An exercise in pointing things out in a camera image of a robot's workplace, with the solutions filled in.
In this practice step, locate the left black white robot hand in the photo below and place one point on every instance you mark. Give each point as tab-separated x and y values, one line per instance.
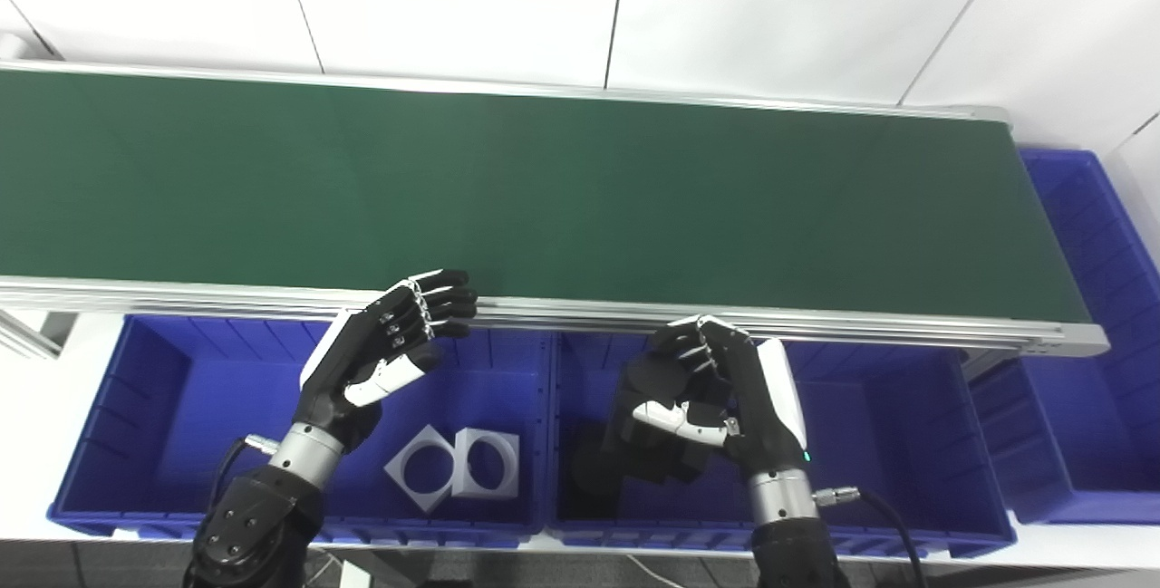
340	380

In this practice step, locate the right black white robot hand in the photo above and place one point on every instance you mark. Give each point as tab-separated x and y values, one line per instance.
761	416

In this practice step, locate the black cylinder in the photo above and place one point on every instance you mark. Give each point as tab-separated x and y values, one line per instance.
589	479
657	380

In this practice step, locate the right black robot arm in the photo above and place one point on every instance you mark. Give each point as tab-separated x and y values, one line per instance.
788	552

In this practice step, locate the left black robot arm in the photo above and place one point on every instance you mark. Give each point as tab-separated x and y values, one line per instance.
254	525

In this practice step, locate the blue bin with black parts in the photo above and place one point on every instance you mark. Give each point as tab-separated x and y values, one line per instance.
888	443

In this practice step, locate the blue bin with white parts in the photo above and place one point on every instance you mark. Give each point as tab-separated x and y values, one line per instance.
181	407

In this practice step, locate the green conveyor belt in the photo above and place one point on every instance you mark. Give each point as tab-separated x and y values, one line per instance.
634	309
544	198

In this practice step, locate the aluminium conveyor leg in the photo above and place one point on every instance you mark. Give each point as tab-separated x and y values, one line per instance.
992	363
27	339

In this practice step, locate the empty blue bin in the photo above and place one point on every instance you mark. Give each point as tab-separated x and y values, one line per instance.
1106	389

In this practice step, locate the grey conveyor end cap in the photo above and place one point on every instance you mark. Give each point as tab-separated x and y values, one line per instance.
9	46

